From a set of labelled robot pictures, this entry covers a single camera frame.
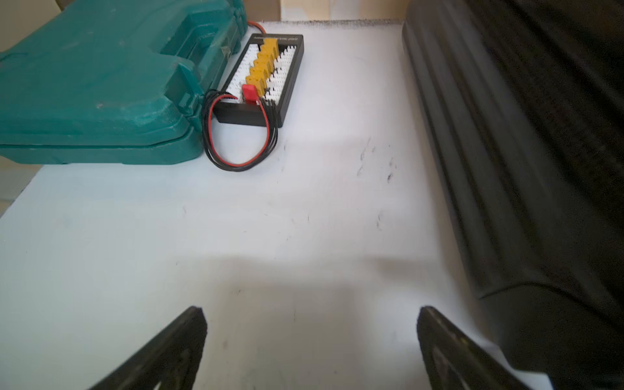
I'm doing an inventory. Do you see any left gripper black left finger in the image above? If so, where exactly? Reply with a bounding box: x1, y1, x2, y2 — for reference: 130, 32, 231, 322
92, 306, 208, 389

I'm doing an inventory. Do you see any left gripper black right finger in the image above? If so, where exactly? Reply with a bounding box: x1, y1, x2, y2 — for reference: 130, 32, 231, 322
416, 306, 527, 389

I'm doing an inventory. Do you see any black hard-shell suitcase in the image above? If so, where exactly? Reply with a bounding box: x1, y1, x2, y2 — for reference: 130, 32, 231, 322
402, 1, 623, 389

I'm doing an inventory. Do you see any green plastic tool case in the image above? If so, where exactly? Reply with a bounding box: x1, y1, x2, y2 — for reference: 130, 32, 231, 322
1, 0, 247, 165

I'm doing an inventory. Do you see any red black wire loop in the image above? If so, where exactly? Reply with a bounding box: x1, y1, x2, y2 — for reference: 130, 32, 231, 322
201, 88, 280, 172

